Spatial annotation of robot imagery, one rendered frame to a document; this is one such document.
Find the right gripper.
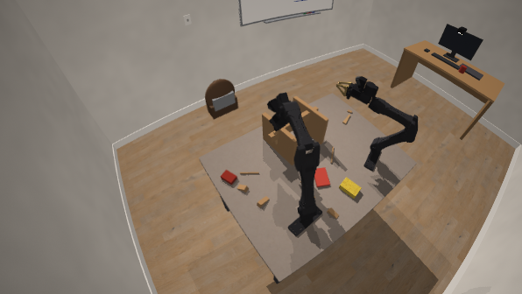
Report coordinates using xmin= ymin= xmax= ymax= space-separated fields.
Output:
xmin=336 ymin=81 xmax=360 ymax=100

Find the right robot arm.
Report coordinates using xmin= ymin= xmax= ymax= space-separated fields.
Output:
xmin=351 ymin=76 xmax=418 ymax=171

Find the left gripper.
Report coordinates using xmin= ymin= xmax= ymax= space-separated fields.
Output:
xmin=269 ymin=118 xmax=289 ymax=131

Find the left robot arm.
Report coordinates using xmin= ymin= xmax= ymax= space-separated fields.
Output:
xmin=267 ymin=93 xmax=322 ymax=236

